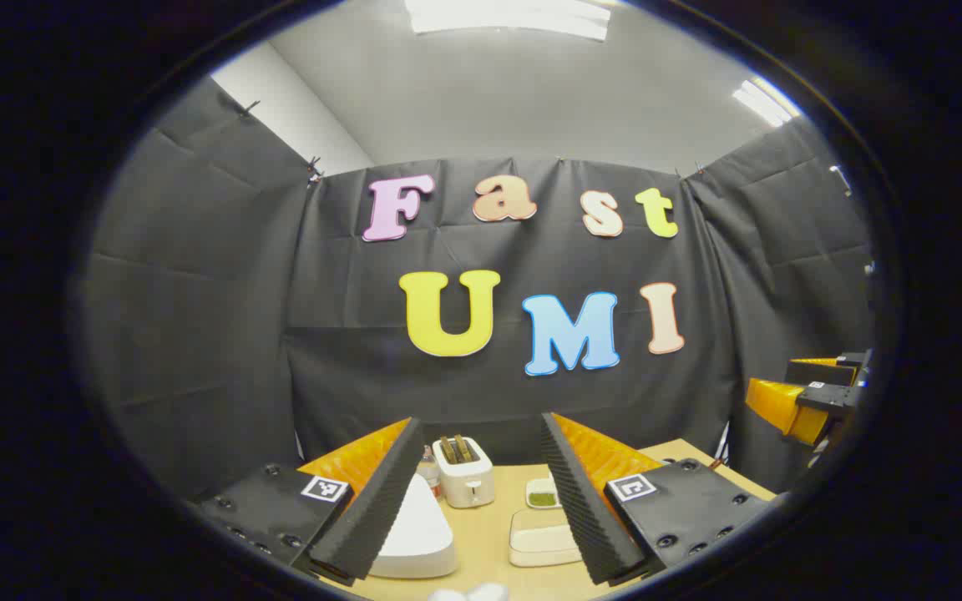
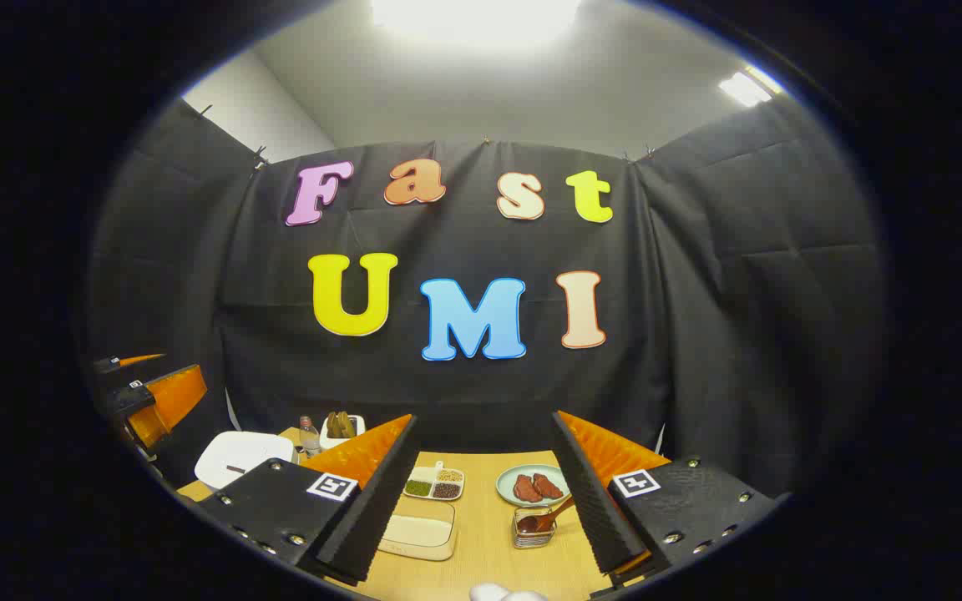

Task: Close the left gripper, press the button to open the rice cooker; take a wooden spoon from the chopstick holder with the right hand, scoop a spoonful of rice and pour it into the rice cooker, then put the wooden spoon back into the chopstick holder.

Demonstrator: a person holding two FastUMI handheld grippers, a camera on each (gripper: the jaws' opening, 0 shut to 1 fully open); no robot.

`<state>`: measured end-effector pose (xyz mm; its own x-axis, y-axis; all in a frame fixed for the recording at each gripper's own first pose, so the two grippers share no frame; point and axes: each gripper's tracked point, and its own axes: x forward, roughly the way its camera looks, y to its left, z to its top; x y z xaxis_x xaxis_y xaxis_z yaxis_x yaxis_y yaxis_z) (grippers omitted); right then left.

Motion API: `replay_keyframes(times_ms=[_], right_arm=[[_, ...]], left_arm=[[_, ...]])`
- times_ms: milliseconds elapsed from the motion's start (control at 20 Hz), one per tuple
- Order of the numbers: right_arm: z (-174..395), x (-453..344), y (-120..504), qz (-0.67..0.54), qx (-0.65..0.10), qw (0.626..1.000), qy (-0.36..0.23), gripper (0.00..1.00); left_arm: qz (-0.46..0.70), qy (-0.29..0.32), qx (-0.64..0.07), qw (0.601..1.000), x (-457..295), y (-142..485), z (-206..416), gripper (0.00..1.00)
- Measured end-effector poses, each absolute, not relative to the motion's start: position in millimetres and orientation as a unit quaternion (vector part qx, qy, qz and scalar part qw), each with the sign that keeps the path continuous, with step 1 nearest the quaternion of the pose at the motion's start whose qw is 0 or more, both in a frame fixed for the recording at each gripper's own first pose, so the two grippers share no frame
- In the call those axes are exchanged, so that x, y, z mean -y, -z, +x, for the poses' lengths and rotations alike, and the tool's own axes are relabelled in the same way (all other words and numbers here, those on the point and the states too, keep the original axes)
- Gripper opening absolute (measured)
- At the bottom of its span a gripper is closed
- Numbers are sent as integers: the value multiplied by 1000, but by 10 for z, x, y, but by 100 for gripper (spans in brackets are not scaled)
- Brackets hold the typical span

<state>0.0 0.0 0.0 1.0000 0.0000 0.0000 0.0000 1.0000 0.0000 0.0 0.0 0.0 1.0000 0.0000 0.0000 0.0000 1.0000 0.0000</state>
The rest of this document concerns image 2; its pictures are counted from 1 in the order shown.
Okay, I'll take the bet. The small ceiling light panel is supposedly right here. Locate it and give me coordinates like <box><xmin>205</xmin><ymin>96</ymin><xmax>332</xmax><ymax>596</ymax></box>
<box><xmin>718</xmin><ymin>67</ymin><xmax>782</xmax><ymax>108</ymax></box>

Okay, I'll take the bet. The white rice cooker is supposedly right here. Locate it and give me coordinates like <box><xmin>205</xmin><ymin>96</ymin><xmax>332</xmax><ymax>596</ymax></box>
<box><xmin>195</xmin><ymin>431</ymin><xmax>296</xmax><ymax>492</ymax></box>

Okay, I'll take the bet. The brown wooden spoon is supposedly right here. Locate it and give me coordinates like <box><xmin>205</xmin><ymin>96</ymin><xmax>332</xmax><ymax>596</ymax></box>
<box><xmin>517</xmin><ymin>495</ymin><xmax>575</xmax><ymax>535</ymax></box>

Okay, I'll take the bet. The metal wire chopstick holder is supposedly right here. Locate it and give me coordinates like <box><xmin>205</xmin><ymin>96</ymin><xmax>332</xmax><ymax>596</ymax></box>
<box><xmin>512</xmin><ymin>505</ymin><xmax>557</xmax><ymax>549</ymax></box>

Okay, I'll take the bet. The large ceiling light panel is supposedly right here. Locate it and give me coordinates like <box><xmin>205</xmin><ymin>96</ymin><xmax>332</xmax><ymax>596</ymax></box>
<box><xmin>371</xmin><ymin>0</ymin><xmax>582</xmax><ymax>43</ymax></box>

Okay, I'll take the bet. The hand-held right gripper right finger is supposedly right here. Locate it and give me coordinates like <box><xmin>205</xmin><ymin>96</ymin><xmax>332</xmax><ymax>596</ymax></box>
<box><xmin>551</xmin><ymin>410</ymin><xmax>782</xmax><ymax>585</ymax></box>

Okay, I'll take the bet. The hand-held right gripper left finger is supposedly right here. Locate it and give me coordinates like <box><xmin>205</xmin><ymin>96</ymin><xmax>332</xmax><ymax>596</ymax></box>
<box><xmin>197</xmin><ymin>415</ymin><xmax>419</xmax><ymax>585</ymax></box>

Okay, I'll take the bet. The clear box of white rice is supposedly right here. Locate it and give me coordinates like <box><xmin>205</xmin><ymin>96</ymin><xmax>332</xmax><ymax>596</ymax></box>
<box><xmin>377</xmin><ymin>498</ymin><xmax>457</xmax><ymax>562</ymax></box>

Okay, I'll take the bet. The white divided bean dish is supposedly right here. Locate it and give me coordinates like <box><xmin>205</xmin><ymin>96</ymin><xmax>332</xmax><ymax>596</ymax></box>
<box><xmin>403</xmin><ymin>461</ymin><xmax>465</xmax><ymax>502</ymax></box>

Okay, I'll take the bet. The pale green plate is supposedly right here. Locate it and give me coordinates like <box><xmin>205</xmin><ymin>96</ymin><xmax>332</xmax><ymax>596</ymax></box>
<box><xmin>495</xmin><ymin>464</ymin><xmax>570</xmax><ymax>508</ymax></box>

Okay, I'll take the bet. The white toaster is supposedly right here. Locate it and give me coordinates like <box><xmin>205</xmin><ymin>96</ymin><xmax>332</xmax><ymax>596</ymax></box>
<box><xmin>319</xmin><ymin>413</ymin><xmax>367</xmax><ymax>452</ymax></box>

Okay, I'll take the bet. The black backdrop cloth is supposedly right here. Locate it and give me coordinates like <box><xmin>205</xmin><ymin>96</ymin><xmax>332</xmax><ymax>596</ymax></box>
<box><xmin>84</xmin><ymin>96</ymin><xmax>887</xmax><ymax>502</ymax></box>

